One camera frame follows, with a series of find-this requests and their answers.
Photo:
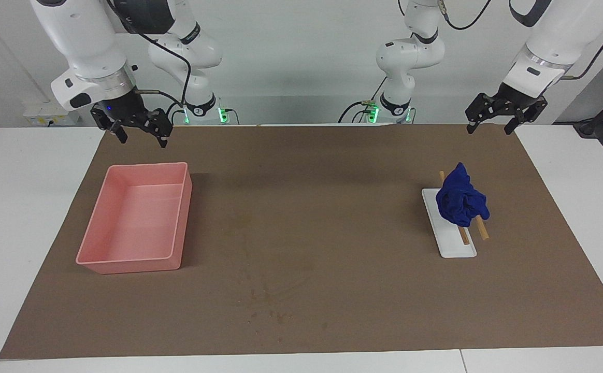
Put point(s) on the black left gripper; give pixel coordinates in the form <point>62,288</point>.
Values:
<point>508,101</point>

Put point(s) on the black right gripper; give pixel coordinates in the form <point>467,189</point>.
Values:
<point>125,109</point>

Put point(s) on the blue towel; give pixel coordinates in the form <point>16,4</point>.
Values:
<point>459,199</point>

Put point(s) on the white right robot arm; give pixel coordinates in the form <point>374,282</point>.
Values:
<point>89,41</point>

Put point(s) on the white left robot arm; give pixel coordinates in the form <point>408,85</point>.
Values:
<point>555,36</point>

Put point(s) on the pink plastic bin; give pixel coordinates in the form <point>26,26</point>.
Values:
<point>141,223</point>

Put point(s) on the white power strip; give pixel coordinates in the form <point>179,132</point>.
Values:
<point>47,114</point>

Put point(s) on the brown table mat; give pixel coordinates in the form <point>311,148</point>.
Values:
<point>306,207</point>

